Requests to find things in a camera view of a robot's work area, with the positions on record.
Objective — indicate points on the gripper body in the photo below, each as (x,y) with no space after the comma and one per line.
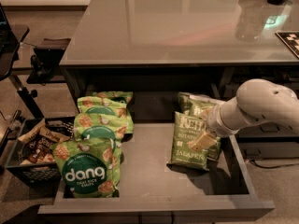
(216,120)

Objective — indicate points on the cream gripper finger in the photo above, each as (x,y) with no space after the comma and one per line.
(196,145)

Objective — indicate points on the green jalapeno chip bag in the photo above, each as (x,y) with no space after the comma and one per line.
(186,129)
(184,102)
(200,107)

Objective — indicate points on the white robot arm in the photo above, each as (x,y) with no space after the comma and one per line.
(257,101)

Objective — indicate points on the open grey drawer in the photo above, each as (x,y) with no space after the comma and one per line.
(151,190)

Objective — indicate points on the dang rice chips bag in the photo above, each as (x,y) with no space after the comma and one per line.
(90,168)
(117,96)
(115,106)
(96,125)

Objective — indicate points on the rear dang rice chips bag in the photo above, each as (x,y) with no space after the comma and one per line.
(117,96)

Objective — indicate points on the front dang rice chips bag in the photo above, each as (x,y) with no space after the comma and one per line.
(90,168)

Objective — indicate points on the brown snack bag in crate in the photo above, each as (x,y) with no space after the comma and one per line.
(41,129)

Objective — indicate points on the dark snack bag in crate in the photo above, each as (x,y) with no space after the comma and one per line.
(40,151)

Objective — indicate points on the closed lower drawers right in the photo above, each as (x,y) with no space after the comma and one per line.
(269,140)

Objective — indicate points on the black white fiducial tag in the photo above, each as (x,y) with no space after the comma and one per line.
(291,40)

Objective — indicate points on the black plastic crate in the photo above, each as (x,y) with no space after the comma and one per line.
(37,174)

